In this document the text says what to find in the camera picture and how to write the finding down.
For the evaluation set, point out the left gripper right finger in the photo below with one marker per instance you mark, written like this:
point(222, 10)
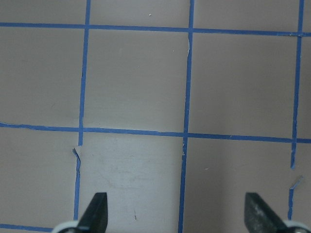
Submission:
point(260, 218)

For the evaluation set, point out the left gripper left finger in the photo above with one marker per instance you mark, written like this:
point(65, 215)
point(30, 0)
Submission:
point(95, 217)

